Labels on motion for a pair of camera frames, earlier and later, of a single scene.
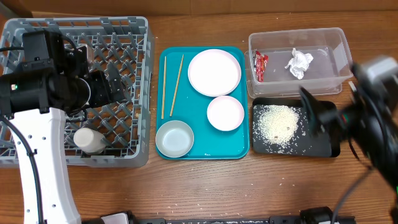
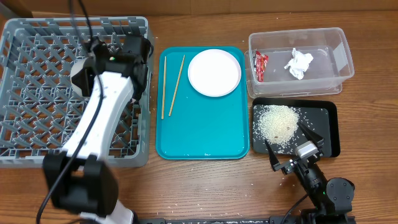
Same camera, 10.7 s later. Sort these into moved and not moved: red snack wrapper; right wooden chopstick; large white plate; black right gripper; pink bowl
Moved: black right gripper; pink bowl
Not moved: red snack wrapper; large white plate; right wooden chopstick
